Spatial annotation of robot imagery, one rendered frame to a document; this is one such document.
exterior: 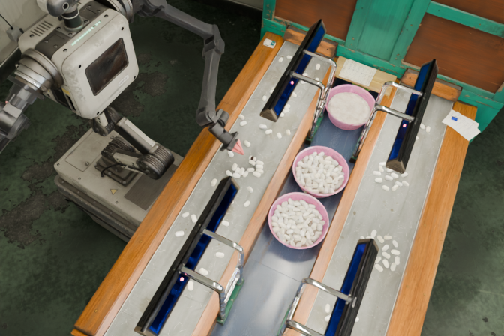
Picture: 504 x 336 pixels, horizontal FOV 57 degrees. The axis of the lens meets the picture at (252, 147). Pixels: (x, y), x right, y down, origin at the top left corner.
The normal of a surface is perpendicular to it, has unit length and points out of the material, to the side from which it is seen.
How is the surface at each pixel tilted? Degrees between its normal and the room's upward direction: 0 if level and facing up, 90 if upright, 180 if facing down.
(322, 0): 90
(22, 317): 0
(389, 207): 0
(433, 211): 0
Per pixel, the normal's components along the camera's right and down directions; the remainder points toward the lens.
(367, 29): -0.43, 0.75
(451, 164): 0.04, -0.54
